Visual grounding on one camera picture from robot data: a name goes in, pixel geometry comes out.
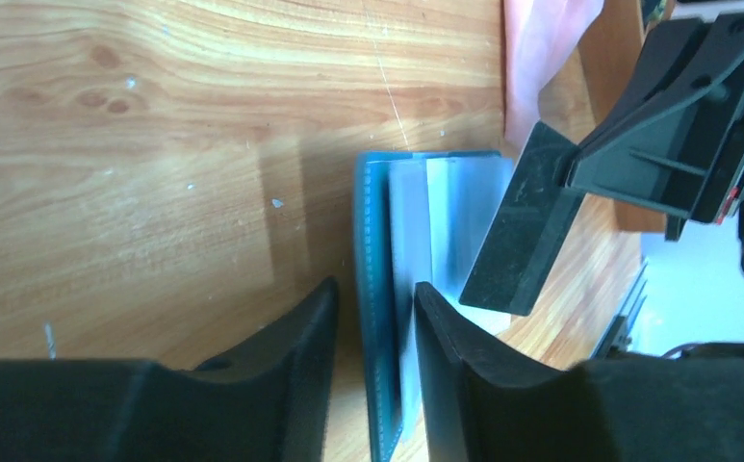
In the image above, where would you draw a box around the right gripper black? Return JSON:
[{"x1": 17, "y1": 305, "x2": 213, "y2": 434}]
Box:
[{"x1": 567, "y1": 12, "x2": 744, "y2": 273}]

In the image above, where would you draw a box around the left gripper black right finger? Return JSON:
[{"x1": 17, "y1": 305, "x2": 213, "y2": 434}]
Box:
[{"x1": 415, "y1": 282, "x2": 744, "y2": 461}]

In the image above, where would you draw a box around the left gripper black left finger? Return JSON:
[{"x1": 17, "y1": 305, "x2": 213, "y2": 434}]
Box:
[{"x1": 0, "y1": 278, "x2": 339, "y2": 461}]

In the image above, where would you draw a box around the black card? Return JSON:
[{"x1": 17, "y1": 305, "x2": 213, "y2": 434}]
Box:
[{"x1": 459, "y1": 122, "x2": 585, "y2": 317}]

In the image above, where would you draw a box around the blue leather card holder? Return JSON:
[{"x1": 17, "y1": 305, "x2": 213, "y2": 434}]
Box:
[{"x1": 353, "y1": 151, "x2": 514, "y2": 461}]

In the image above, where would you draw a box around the wooden compartment tray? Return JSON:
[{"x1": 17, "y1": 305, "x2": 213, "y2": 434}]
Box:
[{"x1": 539, "y1": 1, "x2": 666, "y2": 233}]

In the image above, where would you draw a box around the pink cloth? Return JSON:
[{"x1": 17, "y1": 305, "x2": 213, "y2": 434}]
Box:
[{"x1": 502, "y1": 0, "x2": 604, "y2": 150}]

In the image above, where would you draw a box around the aluminium rail frame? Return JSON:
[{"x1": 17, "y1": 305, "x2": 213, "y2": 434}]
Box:
[{"x1": 590, "y1": 260, "x2": 648, "y2": 359}]

